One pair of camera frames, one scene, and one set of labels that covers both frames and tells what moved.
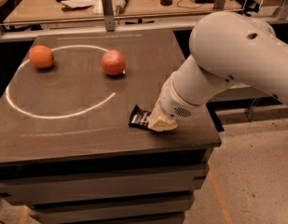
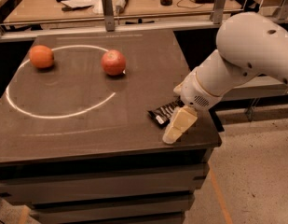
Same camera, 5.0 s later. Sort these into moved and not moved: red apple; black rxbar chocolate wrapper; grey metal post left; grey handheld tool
Moved: black rxbar chocolate wrapper
Not moved: grey metal post left; grey handheld tool; red apple
